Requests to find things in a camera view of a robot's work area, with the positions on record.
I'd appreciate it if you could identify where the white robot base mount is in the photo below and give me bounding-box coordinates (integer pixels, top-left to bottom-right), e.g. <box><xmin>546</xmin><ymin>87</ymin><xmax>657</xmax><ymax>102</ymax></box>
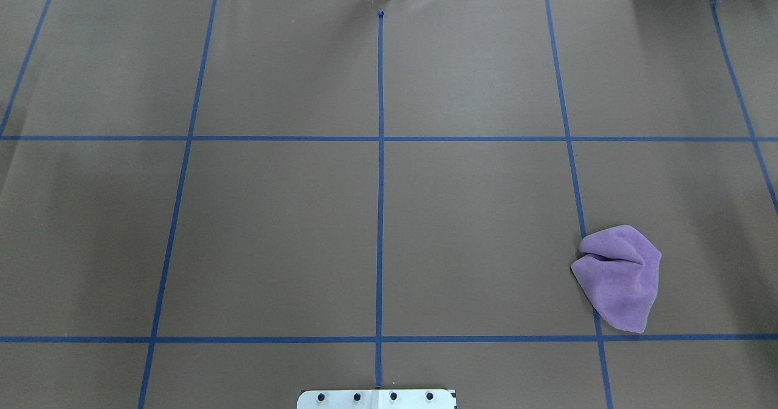
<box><xmin>296</xmin><ymin>388</ymin><xmax>458</xmax><ymax>408</ymax></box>

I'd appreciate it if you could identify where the purple microfiber cloth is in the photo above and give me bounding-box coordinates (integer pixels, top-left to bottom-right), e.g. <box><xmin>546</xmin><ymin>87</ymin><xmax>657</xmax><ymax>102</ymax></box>
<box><xmin>570</xmin><ymin>224</ymin><xmax>663</xmax><ymax>334</ymax></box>

